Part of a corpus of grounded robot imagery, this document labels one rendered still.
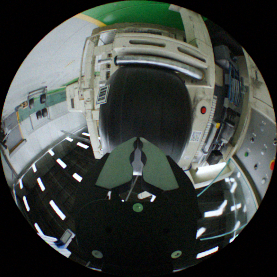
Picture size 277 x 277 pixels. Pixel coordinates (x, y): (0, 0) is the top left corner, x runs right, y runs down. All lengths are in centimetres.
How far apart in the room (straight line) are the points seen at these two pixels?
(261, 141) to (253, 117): 15
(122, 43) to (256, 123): 74
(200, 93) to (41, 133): 1169
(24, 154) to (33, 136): 240
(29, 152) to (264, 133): 1246
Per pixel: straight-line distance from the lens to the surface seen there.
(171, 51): 35
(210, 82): 39
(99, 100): 26
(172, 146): 25
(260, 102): 65
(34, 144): 1168
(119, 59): 34
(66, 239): 122
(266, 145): 66
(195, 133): 54
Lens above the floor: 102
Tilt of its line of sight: 31 degrees up
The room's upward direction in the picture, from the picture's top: 176 degrees counter-clockwise
